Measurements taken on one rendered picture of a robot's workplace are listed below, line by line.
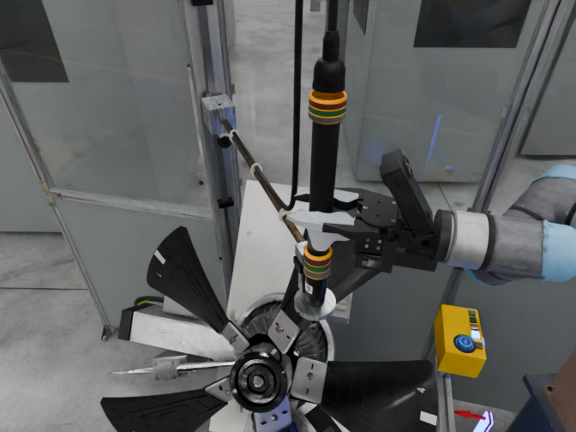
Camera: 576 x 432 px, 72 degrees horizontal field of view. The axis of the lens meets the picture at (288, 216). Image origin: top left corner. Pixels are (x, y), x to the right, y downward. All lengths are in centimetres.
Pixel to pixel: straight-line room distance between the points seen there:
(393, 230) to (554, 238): 19
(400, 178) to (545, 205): 28
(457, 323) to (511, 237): 66
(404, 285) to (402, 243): 109
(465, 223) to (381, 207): 11
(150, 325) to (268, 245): 36
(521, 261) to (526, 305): 120
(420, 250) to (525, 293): 117
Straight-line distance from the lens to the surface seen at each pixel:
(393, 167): 48
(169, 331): 107
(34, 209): 334
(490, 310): 177
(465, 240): 54
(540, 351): 199
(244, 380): 85
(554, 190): 71
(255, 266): 109
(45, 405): 250
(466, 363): 117
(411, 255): 57
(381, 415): 89
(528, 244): 56
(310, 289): 64
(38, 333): 281
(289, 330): 85
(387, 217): 53
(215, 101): 111
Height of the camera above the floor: 196
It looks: 38 degrees down
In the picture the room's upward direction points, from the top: straight up
